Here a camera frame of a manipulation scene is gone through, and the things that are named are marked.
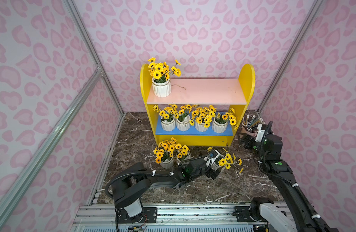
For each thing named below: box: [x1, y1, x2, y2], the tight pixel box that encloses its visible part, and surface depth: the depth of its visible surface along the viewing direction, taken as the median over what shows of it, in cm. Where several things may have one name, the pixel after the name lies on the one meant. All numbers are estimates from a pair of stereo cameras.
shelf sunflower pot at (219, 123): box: [211, 107, 238, 134], surface depth 86 cm
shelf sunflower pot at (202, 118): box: [189, 104, 217, 132], surface depth 83 cm
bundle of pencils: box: [241, 115, 266, 133], surface depth 99 cm
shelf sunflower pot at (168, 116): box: [152, 104, 180, 132], surface depth 86 cm
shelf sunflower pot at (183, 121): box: [176, 104, 192, 132], surface depth 88 cm
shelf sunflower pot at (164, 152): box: [153, 137, 178, 169], surface depth 86 cm
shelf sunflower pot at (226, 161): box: [212, 152, 242, 173], surface depth 80 cm
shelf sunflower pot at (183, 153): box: [176, 143, 193, 165], surface depth 82 cm
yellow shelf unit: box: [139, 63, 256, 147], surface depth 81 cm
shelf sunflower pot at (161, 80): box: [147, 57, 182, 98], surface depth 68 cm
